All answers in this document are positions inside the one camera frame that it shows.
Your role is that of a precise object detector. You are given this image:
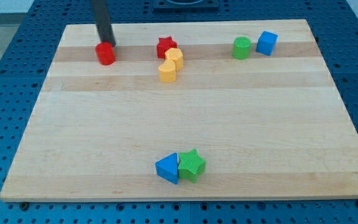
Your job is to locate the green cylinder block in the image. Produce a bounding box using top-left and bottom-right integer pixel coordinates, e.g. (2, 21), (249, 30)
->
(232, 37), (252, 60)

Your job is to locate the light wooden board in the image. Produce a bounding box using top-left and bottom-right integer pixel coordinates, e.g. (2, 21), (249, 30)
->
(0, 19), (358, 202)

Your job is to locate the red cylinder block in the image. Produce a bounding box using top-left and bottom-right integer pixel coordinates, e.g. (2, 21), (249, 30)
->
(95, 42), (116, 65)

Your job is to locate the green star block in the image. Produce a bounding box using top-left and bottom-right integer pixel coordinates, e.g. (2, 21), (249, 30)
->
(178, 149), (206, 183)

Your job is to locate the blue cube block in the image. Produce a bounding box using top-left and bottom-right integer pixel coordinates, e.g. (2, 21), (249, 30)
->
(255, 31), (278, 55)

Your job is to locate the red star block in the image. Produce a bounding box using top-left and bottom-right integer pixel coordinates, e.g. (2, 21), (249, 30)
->
(156, 36), (178, 59)

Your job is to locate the blue triangle block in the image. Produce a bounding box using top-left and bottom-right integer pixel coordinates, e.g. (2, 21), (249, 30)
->
(155, 152), (178, 184)

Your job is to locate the yellow hexagon block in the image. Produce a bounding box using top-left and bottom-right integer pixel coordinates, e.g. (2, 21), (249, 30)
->
(165, 48), (184, 71)

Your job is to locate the dark grey robot pusher rod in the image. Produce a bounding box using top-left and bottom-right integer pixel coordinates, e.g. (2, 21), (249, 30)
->
(90, 0), (116, 47)

